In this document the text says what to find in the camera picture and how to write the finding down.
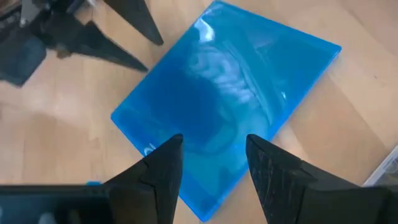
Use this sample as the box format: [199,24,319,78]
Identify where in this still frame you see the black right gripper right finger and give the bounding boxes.
[245,133,398,224]

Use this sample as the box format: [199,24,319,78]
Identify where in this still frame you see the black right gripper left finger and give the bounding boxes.
[105,133,184,224]

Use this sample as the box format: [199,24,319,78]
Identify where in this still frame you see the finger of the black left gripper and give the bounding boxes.
[104,0,165,47]
[71,20,149,73]

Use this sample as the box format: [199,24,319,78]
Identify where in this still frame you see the blue bags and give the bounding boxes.
[110,0,343,223]

